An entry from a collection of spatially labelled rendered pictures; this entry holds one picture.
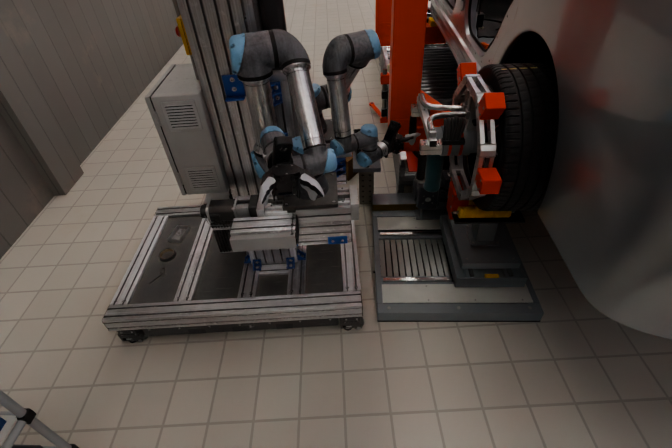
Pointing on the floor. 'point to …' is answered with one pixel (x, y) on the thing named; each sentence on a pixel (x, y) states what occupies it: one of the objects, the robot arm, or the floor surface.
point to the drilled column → (366, 187)
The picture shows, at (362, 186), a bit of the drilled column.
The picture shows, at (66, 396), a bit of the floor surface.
